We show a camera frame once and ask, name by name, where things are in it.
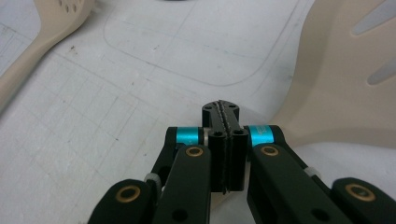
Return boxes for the white gridded mat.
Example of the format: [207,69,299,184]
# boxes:
[0,0,396,224]

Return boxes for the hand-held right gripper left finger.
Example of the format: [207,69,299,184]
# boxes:
[166,100,230,194]

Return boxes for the beige perforated skimmer spoon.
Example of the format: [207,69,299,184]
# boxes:
[0,0,96,115]

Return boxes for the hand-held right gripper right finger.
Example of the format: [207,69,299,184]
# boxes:
[224,100,284,192]

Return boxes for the beige slotted spatula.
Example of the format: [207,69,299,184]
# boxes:
[269,0,396,150]

